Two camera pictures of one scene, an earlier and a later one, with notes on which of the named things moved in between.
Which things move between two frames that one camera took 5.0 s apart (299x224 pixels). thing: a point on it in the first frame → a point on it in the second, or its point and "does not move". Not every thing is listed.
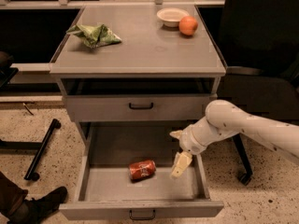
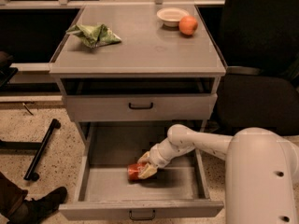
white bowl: (170, 17) does not move
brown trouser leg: (11, 195) does not move
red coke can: (140, 170) does not move
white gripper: (187, 143) → (156, 158)
